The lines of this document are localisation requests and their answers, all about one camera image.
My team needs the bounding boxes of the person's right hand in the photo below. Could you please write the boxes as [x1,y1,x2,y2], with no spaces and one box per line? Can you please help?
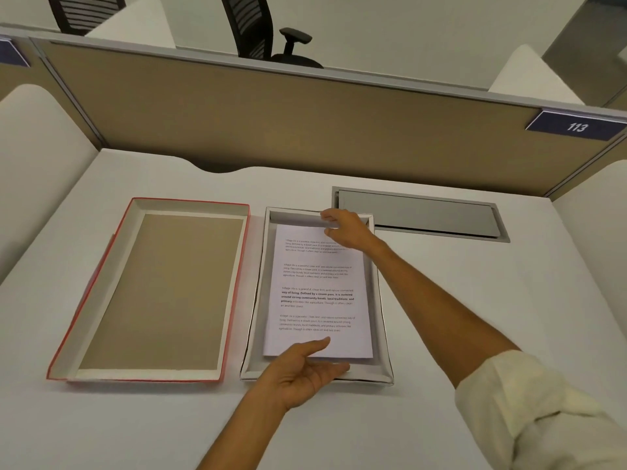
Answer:
[320,208,381,250]

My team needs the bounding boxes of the person's left hand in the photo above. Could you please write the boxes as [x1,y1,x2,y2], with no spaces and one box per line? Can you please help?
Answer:
[254,337,351,413]

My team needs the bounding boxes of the printed white paper sheets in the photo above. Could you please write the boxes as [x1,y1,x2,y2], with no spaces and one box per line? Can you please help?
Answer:
[263,223,374,361]

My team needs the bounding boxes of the person's right forearm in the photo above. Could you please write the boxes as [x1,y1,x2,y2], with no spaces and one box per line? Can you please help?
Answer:
[362,238,521,390]

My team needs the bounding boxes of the person's left forearm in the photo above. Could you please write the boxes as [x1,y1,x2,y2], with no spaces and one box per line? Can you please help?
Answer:
[196,386,290,470]

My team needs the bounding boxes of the white cardboard box tray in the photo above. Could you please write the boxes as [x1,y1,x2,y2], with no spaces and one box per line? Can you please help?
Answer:
[239,206,395,387]

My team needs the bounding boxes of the wide tan desk partition panel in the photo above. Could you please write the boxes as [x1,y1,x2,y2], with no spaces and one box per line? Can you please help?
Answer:
[29,36,627,199]

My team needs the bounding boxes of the red-edged cardboard box lid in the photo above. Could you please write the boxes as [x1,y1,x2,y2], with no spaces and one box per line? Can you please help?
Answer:
[46,196,252,384]

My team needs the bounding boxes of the black office chair with armrest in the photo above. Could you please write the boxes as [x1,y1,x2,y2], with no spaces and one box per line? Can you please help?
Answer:
[218,0,325,69]

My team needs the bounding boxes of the cream shirt sleeve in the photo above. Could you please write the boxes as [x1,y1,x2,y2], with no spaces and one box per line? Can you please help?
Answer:
[455,349,627,470]

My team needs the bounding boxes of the white curved side divider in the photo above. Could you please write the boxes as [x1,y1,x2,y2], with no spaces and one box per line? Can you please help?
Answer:
[551,158,627,392]
[0,84,100,285]
[85,0,177,49]
[488,43,587,106]

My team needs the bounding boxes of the blue desk number sign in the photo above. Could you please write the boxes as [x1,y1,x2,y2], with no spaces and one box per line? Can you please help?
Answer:
[0,37,31,68]
[524,109,627,142]

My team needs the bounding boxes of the narrow tan desk partition panel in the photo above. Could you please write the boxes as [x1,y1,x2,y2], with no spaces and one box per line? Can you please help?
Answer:
[0,26,109,150]

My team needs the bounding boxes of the grey desk cable hatch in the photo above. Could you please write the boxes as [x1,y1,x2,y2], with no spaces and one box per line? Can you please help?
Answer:
[331,186,510,244]

